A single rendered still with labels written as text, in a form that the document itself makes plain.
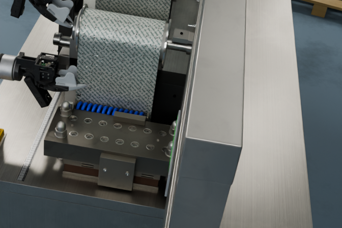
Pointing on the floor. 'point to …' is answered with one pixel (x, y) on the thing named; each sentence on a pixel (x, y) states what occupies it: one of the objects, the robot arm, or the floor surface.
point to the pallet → (318, 9)
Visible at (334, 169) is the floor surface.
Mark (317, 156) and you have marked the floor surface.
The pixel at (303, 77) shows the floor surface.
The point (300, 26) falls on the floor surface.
